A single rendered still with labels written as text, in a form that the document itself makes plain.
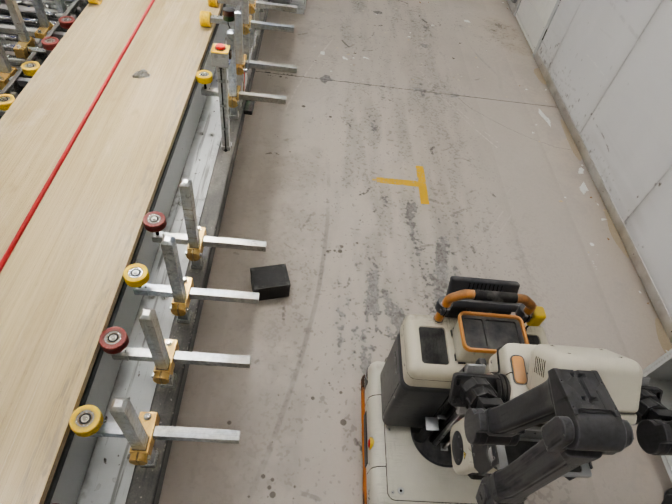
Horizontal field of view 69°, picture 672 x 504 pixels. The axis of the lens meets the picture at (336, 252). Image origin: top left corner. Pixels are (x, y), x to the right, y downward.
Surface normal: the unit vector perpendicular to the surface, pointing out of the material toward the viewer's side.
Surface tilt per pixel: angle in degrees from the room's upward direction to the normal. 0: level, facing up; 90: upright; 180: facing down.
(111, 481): 0
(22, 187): 0
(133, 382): 0
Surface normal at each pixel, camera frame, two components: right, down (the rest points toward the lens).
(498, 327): 0.12, -0.63
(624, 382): 0.08, 0.05
